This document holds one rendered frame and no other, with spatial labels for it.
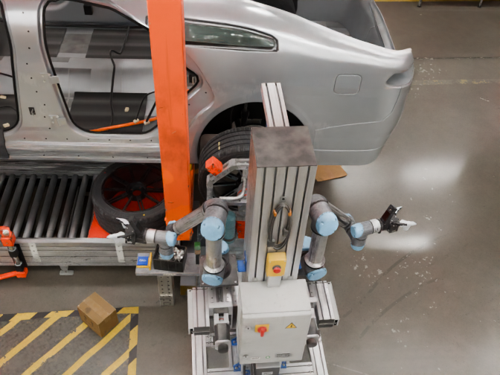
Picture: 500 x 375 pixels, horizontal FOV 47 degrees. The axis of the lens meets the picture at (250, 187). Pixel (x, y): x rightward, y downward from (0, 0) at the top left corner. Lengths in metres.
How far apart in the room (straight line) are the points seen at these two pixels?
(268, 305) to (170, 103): 1.18
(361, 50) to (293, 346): 1.83
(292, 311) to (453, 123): 3.74
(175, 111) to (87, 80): 1.71
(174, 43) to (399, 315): 2.60
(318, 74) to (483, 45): 4.10
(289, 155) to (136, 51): 3.05
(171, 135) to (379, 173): 2.56
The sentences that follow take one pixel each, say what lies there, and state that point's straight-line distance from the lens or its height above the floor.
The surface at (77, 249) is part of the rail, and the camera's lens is 4.31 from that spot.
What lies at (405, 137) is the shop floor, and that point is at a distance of 5.83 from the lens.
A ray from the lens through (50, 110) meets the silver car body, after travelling 4.04.
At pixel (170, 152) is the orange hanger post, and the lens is 3.39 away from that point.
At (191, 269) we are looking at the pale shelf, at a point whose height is 0.45.
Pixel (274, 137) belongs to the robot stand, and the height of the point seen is 2.03.
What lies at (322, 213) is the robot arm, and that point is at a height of 1.46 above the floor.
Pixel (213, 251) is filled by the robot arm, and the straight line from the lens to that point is 3.03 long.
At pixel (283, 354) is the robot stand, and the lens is 3.17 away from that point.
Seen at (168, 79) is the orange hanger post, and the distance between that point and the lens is 3.06.
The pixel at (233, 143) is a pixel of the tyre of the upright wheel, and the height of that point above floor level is 1.16.
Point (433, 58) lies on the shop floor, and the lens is 7.07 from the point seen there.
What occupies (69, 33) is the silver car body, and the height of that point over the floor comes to 0.79.
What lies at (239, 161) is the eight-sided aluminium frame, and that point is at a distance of 3.66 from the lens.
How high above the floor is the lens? 3.64
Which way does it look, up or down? 46 degrees down
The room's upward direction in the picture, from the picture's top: 4 degrees clockwise
